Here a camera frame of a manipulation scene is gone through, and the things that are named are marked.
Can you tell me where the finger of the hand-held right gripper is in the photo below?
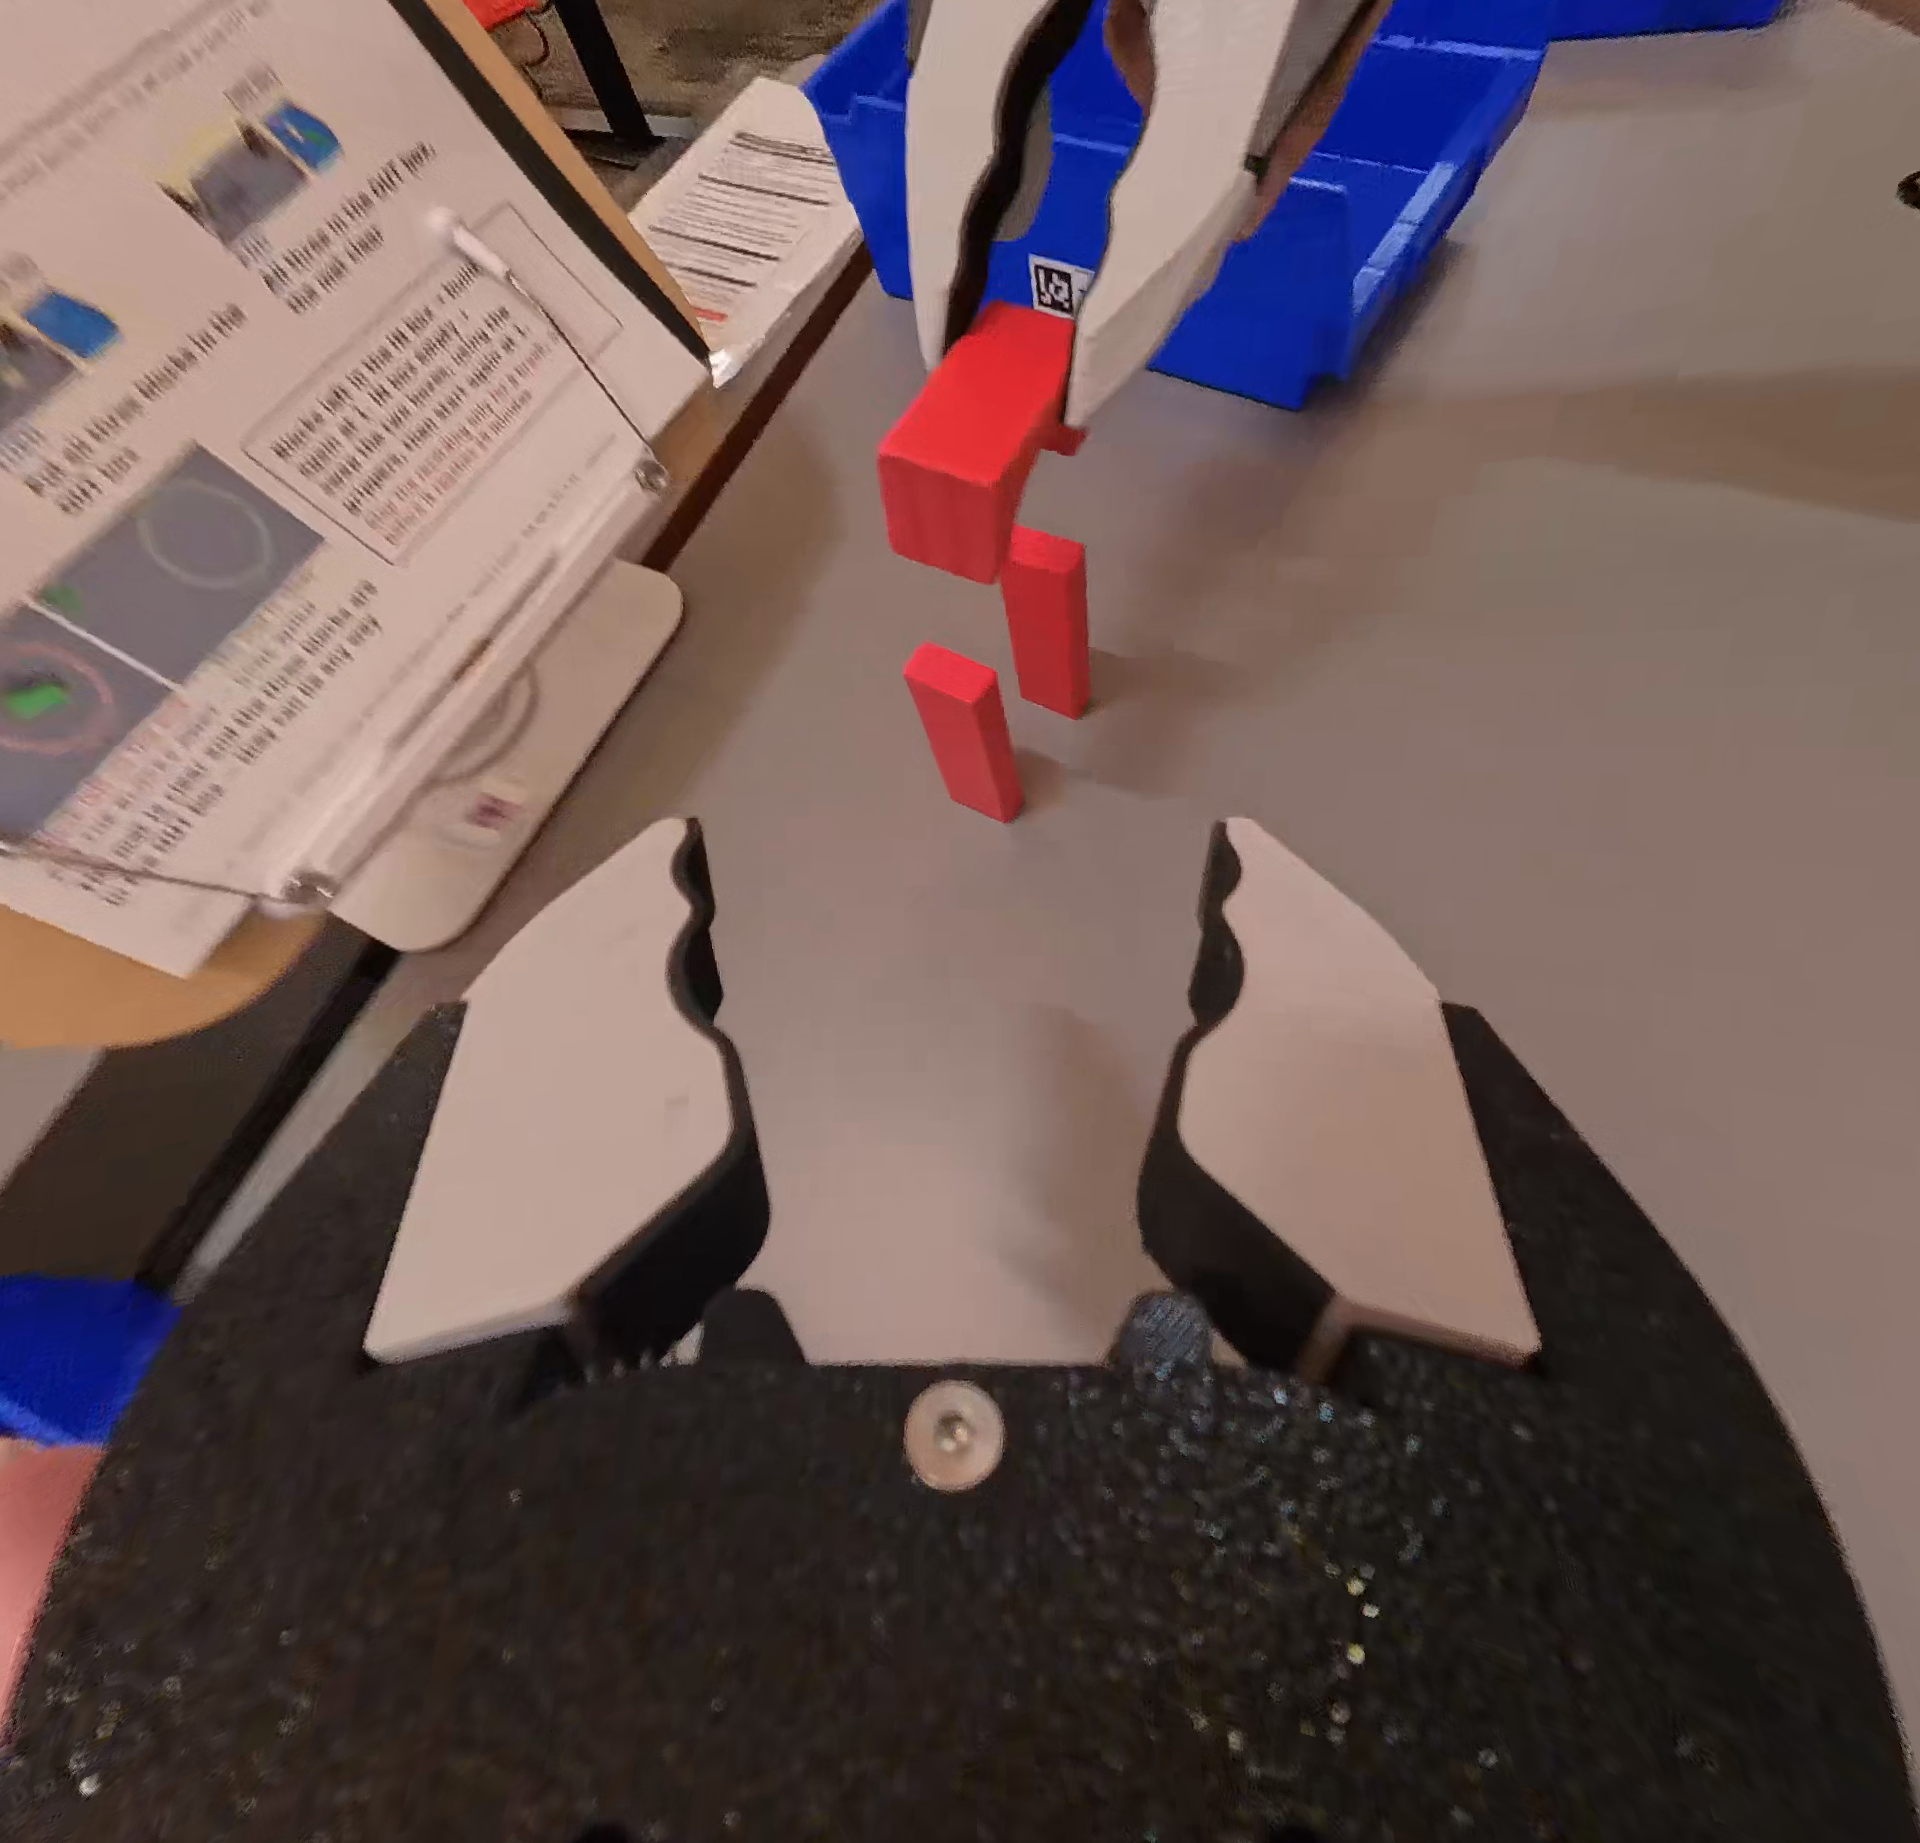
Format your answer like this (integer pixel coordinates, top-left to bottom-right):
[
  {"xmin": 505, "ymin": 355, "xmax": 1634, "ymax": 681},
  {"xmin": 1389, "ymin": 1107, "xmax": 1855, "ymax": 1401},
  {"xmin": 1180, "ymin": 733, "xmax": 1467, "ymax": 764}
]
[
  {"xmin": 1062, "ymin": 0, "xmax": 1415, "ymax": 430},
  {"xmin": 904, "ymin": 0, "xmax": 1086, "ymax": 370}
]

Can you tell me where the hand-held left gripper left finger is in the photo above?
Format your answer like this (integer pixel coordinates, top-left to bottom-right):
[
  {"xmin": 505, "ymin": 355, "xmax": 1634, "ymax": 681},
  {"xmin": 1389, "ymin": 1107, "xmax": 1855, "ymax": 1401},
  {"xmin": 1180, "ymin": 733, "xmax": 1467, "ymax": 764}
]
[{"xmin": 361, "ymin": 815, "xmax": 775, "ymax": 1368}]

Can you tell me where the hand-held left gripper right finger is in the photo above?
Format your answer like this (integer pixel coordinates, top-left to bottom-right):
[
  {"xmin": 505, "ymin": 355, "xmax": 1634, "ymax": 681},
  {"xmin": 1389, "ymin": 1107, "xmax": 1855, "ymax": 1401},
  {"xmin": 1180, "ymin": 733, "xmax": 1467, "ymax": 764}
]
[{"xmin": 1136, "ymin": 815, "xmax": 1544, "ymax": 1378}]

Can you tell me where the red wooden block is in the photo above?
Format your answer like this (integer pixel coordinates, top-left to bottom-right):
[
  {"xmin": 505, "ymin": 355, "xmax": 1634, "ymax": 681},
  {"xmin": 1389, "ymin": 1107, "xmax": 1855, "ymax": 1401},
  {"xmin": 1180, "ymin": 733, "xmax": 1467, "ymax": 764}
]
[
  {"xmin": 1002, "ymin": 526, "xmax": 1094, "ymax": 720},
  {"xmin": 904, "ymin": 645, "xmax": 1028, "ymax": 825},
  {"xmin": 878, "ymin": 300, "xmax": 1086, "ymax": 586}
]

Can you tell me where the laminated paper sheet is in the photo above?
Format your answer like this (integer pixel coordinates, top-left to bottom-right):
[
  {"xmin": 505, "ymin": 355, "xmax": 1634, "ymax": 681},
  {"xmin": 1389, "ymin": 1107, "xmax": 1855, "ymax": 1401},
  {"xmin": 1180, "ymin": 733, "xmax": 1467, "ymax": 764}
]
[{"xmin": 625, "ymin": 73, "xmax": 874, "ymax": 362}]

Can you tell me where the printed instruction sheet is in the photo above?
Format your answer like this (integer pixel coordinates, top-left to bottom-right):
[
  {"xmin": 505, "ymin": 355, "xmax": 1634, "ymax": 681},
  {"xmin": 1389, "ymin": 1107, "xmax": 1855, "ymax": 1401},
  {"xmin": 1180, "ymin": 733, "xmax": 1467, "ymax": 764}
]
[{"xmin": 0, "ymin": 0, "xmax": 714, "ymax": 975}]

